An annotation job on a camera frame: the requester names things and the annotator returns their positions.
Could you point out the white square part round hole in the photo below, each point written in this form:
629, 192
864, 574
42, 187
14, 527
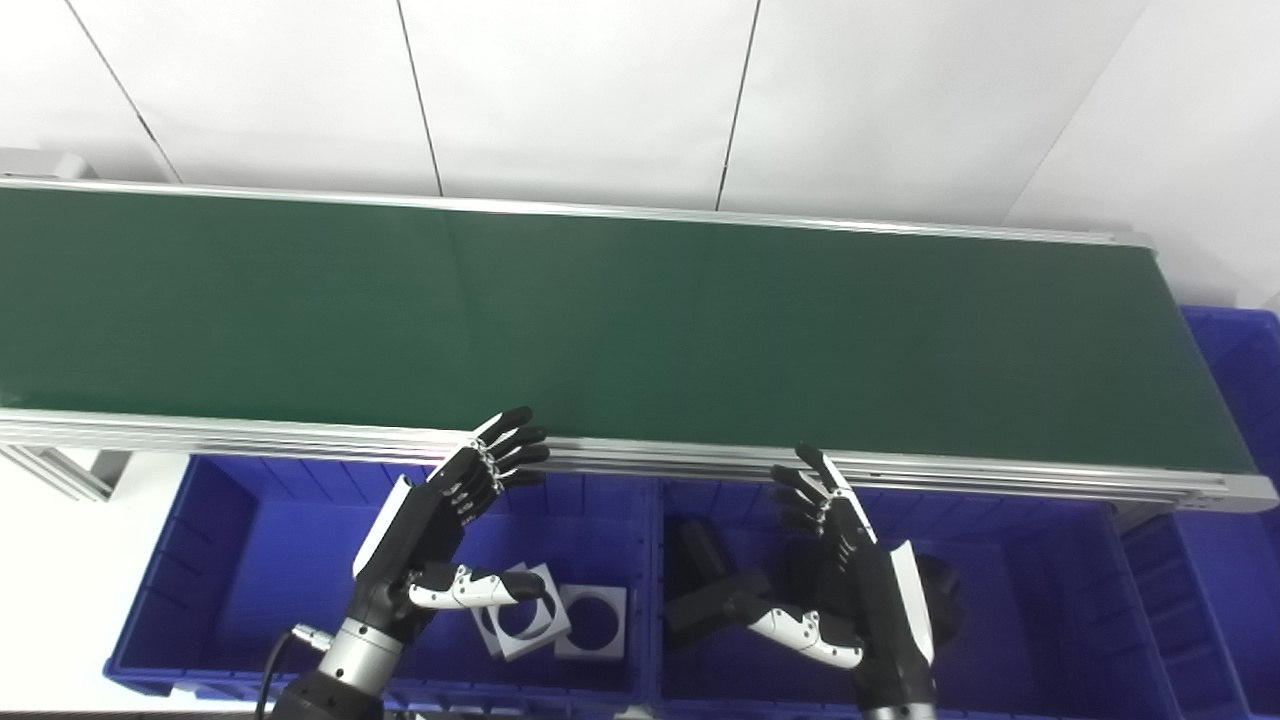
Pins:
484, 630
615, 600
555, 610

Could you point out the black cylindrical part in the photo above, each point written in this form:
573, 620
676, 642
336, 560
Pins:
705, 550

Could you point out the aluminium conveyor support leg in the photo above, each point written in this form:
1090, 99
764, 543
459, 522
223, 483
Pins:
60, 472

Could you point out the grey conveyor motor box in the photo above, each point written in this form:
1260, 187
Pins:
45, 165

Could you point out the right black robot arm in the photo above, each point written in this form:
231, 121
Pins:
898, 713

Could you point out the green conveyor belt aluminium frame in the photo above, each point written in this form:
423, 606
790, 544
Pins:
620, 320

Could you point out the blue plastic bin white parts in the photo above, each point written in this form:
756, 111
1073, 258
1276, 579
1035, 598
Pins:
260, 570

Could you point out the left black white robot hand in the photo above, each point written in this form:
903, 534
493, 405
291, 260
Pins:
410, 550

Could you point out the empty blue plastic bin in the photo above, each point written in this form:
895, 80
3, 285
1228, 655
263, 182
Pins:
1235, 580

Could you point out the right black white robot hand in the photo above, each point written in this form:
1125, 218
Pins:
885, 620

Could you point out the black rectangular block part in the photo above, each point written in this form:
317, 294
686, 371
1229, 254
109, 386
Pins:
720, 598

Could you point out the blue plastic bin black parts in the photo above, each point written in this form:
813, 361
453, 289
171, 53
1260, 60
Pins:
1050, 600

